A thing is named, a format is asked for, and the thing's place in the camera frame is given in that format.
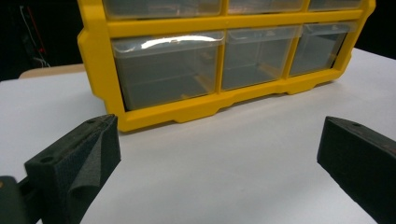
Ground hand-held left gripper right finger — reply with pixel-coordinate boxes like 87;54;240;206
317;116;396;224

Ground light wooden board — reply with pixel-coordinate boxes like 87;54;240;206
18;63;87;79

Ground thin white and red wires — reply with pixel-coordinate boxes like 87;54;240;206
18;4;51;68

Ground set of clear drawers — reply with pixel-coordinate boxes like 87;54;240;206
102;0;358;111

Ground yellow black drawer organizer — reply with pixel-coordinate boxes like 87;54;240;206
77;0;376;133

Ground clear plastic organizer drawer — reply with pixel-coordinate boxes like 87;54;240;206
308;0;363;12

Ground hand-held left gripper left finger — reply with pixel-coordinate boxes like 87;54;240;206
23;114;121;224

